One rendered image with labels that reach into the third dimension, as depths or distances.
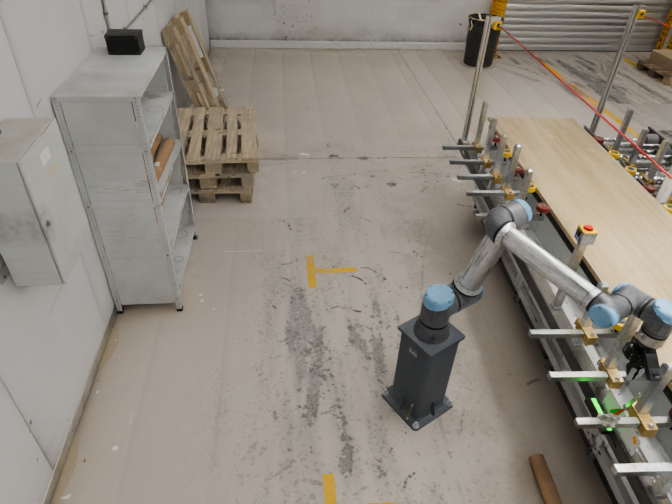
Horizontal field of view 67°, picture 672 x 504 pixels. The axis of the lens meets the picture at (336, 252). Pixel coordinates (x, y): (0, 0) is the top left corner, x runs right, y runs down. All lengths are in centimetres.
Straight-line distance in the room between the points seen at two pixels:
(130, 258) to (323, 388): 149
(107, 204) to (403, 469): 227
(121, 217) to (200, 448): 144
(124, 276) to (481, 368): 241
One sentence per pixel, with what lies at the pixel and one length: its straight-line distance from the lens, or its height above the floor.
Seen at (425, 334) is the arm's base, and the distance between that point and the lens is 270.
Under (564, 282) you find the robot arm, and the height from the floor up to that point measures 136.
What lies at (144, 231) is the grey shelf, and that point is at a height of 69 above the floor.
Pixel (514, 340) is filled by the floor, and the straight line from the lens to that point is 375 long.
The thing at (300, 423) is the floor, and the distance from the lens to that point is 309.
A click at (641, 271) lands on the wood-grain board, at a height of 90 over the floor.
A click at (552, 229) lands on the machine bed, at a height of 78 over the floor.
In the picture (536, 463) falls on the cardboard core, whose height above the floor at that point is 7.
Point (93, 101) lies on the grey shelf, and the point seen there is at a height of 153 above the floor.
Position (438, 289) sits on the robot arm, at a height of 87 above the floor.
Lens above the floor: 257
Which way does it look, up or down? 38 degrees down
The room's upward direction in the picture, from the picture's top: 3 degrees clockwise
